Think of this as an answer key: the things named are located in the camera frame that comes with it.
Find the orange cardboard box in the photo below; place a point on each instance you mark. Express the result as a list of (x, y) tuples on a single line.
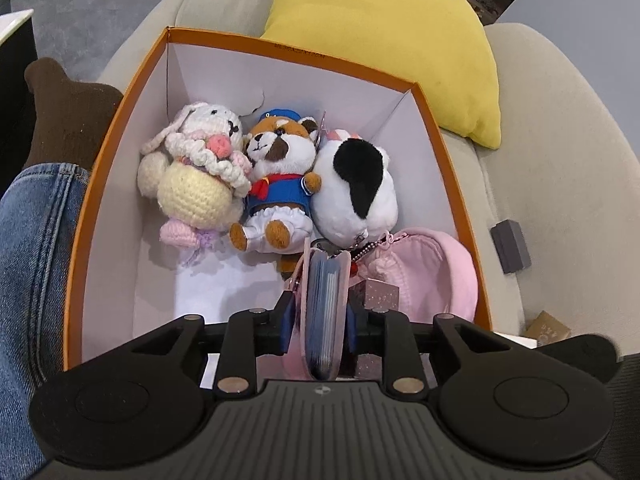
[(124, 281)]

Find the pink fabric pouch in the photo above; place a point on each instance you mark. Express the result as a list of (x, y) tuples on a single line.
[(433, 272)]

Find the pink notebook wallet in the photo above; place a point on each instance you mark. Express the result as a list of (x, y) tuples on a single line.
[(320, 285)]

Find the white marble side table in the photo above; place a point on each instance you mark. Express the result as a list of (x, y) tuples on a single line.
[(11, 22)]

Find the grey gift box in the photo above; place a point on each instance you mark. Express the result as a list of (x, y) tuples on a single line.
[(511, 247)]

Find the black white dog plush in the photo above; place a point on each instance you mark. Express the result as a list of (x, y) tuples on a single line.
[(357, 201)]

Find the red panda sailor plush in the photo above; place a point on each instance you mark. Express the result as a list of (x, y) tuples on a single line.
[(282, 150)]

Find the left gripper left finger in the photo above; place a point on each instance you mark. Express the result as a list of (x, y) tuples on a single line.
[(247, 336)]

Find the yellow cushion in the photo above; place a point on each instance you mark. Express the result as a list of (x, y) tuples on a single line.
[(439, 44)]

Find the dark illustrated card box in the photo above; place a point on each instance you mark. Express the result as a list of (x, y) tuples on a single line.
[(373, 295)]

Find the brown cardboard box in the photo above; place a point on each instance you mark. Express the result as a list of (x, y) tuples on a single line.
[(546, 329)]

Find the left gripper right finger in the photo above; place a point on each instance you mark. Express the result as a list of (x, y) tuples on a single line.
[(383, 346)]

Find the person leg in jeans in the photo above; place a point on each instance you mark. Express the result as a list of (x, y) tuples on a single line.
[(39, 214)]

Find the crochet bunny doll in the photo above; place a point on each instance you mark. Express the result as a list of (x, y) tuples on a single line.
[(196, 170)]

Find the brown sock foot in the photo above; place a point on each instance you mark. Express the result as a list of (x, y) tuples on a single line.
[(72, 117)]

